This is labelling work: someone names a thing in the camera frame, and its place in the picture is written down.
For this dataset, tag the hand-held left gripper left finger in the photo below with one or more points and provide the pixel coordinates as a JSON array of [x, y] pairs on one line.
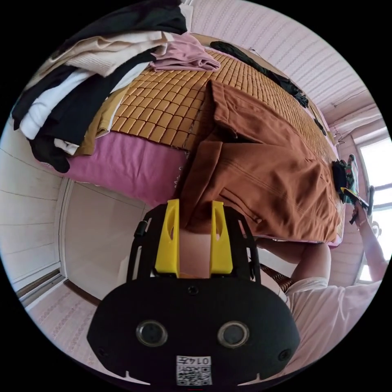
[[167, 245]]

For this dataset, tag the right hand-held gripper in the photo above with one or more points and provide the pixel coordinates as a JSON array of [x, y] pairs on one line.
[[362, 203]]

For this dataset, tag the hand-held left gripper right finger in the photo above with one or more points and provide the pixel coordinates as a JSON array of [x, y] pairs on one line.
[[220, 248]]

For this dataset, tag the brown pants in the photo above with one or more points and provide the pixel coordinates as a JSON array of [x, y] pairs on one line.
[[263, 162]]

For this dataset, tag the person's right forearm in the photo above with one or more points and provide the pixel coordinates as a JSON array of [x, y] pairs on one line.
[[375, 249]]

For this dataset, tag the person's right hand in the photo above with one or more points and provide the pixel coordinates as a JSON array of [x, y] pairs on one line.
[[362, 218]]

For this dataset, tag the black and green clothes pile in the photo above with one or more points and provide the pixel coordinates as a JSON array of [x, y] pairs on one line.
[[339, 176]]

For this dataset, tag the window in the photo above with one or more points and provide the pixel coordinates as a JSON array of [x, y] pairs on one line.
[[376, 167]]

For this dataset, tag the small black garment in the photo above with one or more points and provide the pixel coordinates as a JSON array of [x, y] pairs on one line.
[[320, 126]]

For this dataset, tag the person's body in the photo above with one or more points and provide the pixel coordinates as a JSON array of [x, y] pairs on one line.
[[324, 312]]

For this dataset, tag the bed with woven mat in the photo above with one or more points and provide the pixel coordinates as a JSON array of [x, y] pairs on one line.
[[159, 101]]

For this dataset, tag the long black garment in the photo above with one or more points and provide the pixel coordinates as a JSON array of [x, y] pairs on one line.
[[248, 59]]

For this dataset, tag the pile of clothes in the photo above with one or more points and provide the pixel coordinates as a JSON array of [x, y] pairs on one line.
[[92, 79]]

